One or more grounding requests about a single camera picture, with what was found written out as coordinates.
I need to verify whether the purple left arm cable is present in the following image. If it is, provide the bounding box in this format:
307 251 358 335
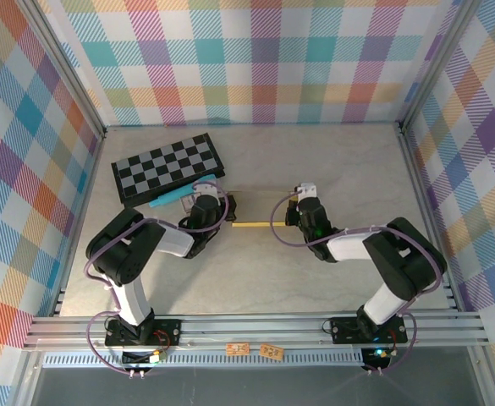
84 181 238 377

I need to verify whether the aluminium frame rail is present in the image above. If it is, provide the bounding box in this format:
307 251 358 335
22 310 492 352

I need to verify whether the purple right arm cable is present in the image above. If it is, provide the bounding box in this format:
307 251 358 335
270 189 445 377

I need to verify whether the aluminium side rail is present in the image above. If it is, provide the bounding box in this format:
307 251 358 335
398 122 462 312
51 129 107 318

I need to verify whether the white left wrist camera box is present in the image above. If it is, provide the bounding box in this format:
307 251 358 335
191 180 219 199

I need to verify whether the plaid fabric backdrop panel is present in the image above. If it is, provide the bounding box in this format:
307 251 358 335
0 0 104 406
407 0 495 406
35 0 459 128

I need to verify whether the yellow paper box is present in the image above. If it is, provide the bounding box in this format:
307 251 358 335
229 188 304 229

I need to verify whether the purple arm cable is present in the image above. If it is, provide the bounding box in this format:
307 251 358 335
270 189 445 377
84 181 238 377

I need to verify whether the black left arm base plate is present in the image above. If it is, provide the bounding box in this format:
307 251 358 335
104 317 183 348

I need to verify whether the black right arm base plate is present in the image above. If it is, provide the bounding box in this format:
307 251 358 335
328 315 409 345

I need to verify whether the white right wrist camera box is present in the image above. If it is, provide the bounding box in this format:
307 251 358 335
295 182 318 200

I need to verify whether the black and grey chessboard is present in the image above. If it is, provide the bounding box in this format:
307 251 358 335
110 133 227 209

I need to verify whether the black controller board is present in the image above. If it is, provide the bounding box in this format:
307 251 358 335
360 346 393 370
121 349 166 368

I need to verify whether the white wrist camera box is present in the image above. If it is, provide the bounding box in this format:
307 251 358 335
295 182 318 200
191 180 219 199

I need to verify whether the turquoise toy microphone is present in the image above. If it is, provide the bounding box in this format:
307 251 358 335
148 173 218 209

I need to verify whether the aluminium frame post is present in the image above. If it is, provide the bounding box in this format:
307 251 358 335
18 0 107 140
398 0 485 133

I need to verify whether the slotted grey cable duct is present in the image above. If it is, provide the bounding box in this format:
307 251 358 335
41 348 366 370

